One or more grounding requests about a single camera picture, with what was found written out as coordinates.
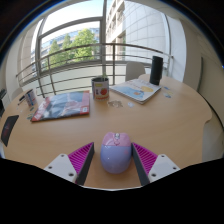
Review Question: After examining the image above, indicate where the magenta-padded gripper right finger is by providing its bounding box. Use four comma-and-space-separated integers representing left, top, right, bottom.
131, 142, 182, 187

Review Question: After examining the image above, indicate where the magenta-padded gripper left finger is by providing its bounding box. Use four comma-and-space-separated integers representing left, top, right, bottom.
43, 141, 96, 187

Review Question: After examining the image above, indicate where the pink and lilac computer mouse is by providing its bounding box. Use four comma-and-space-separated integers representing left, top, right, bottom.
99, 131, 133, 175

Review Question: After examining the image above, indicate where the black mouse pad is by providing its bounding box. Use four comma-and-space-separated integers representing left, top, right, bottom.
0, 114, 20, 148

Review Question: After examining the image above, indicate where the red and blue book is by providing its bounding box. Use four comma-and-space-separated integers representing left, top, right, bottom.
30, 90, 92, 123

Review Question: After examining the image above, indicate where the fruit print tin can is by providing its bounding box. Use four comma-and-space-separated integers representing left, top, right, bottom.
91, 76, 110, 100

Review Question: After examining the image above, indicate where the black cylinder speaker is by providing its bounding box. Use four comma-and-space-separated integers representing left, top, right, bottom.
149, 55, 164, 86

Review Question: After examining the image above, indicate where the white chair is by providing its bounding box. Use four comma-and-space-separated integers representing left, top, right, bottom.
125, 61, 147, 83

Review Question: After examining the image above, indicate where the metal balcony railing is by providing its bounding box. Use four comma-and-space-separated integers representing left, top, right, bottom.
15, 42, 174, 98

